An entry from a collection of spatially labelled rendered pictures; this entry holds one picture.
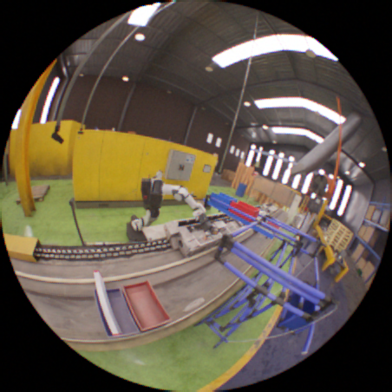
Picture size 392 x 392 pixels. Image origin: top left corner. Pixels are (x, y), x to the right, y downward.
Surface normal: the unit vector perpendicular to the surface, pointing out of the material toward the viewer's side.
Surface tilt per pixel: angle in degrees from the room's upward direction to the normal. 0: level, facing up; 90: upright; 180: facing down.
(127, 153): 90
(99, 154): 90
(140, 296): 0
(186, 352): 0
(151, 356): 0
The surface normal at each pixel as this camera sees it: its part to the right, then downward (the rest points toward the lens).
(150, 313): 0.27, -0.91
